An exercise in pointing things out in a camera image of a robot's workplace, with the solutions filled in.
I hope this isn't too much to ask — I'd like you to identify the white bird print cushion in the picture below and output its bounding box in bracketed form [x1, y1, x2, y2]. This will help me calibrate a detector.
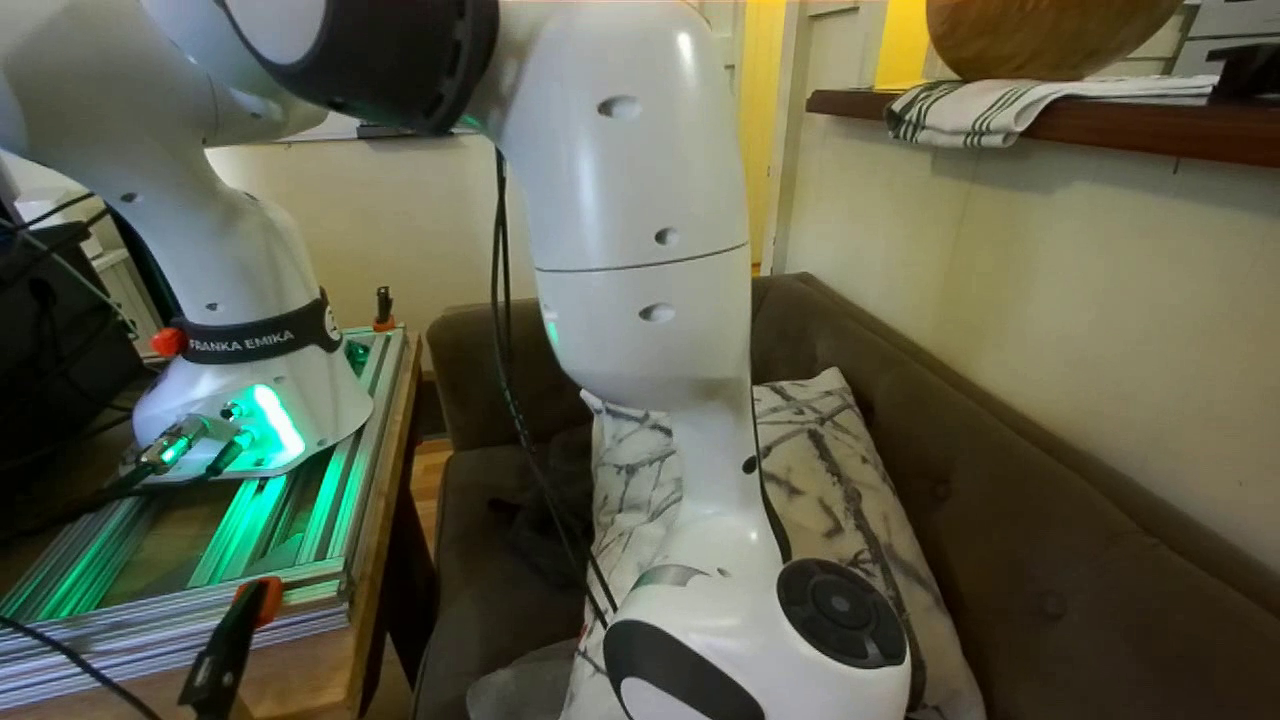
[556, 363, 992, 720]

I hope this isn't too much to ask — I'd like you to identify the green striped white towel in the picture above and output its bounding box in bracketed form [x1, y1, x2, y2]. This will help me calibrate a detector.
[886, 74, 1226, 152]

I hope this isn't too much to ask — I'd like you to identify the grey-brown tufted sofa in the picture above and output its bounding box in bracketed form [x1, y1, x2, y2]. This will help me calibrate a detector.
[413, 272, 1280, 720]

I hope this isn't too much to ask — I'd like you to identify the black orange bar clamp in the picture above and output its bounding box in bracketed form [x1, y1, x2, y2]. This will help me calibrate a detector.
[178, 571, 289, 720]

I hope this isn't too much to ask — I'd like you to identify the large wooden bowl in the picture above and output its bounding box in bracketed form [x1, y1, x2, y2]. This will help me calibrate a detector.
[923, 0, 1187, 86]

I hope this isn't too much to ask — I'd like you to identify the black equipment bag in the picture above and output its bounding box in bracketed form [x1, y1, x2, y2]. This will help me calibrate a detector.
[0, 217, 146, 466]

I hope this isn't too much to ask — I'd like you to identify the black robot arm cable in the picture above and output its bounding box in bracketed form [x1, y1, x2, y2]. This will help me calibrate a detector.
[485, 145, 626, 634]

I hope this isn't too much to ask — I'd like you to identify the aluminium frame robot table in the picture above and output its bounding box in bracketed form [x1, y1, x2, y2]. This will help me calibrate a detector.
[0, 323, 434, 720]

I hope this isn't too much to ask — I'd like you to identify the brown wooden wall shelf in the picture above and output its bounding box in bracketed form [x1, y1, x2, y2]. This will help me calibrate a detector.
[804, 86, 1280, 171]

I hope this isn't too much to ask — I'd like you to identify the thin black table cable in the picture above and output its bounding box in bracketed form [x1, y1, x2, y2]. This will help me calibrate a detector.
[0, 614, 159, 720]

